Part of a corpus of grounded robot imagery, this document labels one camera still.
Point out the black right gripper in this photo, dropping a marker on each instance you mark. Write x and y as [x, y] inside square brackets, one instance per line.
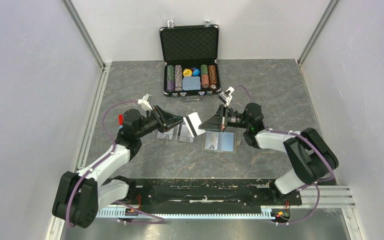
[218, 121]

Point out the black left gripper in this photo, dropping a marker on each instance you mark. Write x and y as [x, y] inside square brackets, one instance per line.
[165, 121]

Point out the clear plastic card sleeve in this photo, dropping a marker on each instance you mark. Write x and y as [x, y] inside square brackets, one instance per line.
[179, 133]

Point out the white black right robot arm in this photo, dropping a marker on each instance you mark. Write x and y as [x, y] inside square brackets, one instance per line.
[310, 157]

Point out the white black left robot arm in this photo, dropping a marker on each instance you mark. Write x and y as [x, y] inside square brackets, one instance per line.
[81, 195]

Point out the blue playing card deck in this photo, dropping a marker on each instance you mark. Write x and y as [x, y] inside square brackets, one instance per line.
[191, 83]

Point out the orange brown chip stack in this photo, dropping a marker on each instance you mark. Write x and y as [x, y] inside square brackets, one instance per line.
[212, 74]

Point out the green orange chip stack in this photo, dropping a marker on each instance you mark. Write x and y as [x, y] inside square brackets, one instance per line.
[205, 82]

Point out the yellow dealer button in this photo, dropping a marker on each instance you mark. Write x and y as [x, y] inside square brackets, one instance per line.
[187, 72]

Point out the blue dealer button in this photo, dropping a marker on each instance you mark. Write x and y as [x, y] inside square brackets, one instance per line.
[195, 71]

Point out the colourful toy block stack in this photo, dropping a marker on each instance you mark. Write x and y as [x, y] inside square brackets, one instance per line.
[120, 120]

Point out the grey purple chip stack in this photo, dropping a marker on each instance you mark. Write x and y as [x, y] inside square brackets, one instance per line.
[178, 77]

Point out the purple green chip stack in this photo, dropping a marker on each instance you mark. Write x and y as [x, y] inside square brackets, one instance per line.
[170, 78]

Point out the black poker chip case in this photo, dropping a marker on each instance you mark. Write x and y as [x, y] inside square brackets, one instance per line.
[190, 46]

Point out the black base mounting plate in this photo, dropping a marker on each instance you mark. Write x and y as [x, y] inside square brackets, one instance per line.
[207, 195]

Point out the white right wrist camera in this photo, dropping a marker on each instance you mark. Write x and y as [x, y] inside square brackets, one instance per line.
[226, 96]

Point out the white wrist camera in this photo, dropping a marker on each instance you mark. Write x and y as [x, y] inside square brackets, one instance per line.
[226, 96]
[144, 102]

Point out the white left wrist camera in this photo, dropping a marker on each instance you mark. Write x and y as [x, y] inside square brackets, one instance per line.
[144, 102]

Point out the white slotted cable duct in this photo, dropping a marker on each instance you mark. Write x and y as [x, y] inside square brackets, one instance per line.
[121, 212]

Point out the aluminium frame rail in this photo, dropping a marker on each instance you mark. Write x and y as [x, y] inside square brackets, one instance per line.
[322, 197]

